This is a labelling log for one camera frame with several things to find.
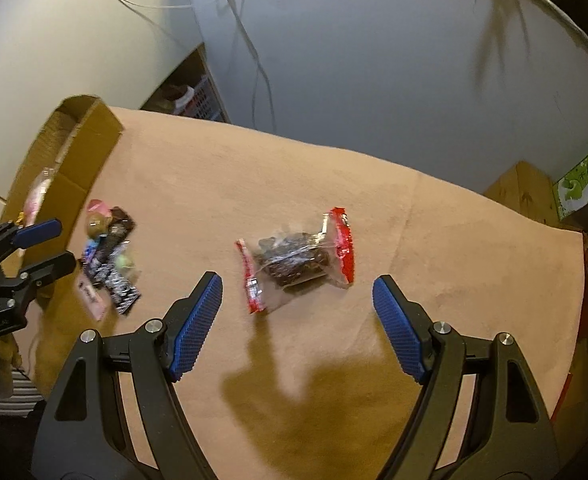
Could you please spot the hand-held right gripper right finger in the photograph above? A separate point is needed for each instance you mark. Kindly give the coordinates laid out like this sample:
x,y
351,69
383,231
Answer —
x,y
399,330

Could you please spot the pink label snack packet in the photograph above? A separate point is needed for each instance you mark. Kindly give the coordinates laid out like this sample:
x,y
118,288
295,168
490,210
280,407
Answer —
x,y
90,297

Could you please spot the brown cardboard box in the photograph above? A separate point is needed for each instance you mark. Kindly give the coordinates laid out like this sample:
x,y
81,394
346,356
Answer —
x,y
524,192

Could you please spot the green carton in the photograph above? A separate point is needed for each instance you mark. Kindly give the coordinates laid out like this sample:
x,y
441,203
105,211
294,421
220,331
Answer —
x,y
581,185

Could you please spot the clear twist-end snack packet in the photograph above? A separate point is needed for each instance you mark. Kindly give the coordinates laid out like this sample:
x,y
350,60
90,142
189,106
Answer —
x,y
39,192

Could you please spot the round chocolate ball snack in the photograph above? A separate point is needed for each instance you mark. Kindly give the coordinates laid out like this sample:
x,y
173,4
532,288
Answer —
x,y
96,224

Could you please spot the black and white candy packet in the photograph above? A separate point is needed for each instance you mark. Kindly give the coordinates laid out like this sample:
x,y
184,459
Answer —
x,y
121,292

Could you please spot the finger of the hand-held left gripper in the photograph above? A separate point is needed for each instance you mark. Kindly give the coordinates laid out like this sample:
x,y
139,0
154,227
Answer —
x,y
49,267
39,232

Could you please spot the pale green wrapped candy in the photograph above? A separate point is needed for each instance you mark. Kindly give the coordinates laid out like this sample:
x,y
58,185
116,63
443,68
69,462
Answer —
x,y
125,261

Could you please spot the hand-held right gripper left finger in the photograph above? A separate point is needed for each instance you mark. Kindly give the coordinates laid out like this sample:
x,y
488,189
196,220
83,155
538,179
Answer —
x,y
196,325

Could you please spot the plastic basket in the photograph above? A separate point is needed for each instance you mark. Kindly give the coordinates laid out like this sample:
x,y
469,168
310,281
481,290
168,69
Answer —
x,y
201,100

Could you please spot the dark brown snack packet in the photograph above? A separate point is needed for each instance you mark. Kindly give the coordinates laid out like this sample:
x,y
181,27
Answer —
x,y
122,220

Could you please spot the striped cloth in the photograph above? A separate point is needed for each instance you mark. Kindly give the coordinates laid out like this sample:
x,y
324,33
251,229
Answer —
x,y
9,400

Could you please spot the blue and white candy bar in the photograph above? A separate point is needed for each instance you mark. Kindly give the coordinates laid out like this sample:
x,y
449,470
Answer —
x,y
96,255

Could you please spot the red-ended clear snack packet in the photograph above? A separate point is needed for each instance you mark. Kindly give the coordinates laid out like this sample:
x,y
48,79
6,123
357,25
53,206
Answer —
x,y
294,260

